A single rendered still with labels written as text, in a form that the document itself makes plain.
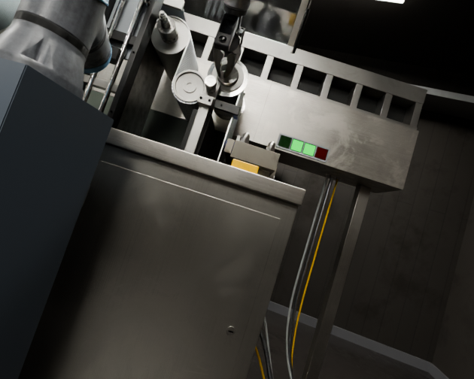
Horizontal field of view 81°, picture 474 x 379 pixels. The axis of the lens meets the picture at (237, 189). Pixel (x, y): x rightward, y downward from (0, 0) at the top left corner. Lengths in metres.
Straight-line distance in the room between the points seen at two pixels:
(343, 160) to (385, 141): 0.23
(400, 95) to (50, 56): 1.44
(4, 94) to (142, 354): 0.60
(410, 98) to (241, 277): 1.26
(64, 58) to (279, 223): 0.55
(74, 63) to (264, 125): 0.93
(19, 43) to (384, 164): 1.37
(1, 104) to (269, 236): 0.56
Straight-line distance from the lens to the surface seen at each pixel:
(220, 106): 1.01
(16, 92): 0.50
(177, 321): 0.75
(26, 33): 0.61
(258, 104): 1.39
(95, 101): 1.54
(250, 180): 0.67
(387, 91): 1.61
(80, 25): 0.63
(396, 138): 1.55
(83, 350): 0.85
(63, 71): 0.59
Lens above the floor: 0.79
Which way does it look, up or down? 5 degrees up
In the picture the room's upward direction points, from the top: 18 degrees clockwise
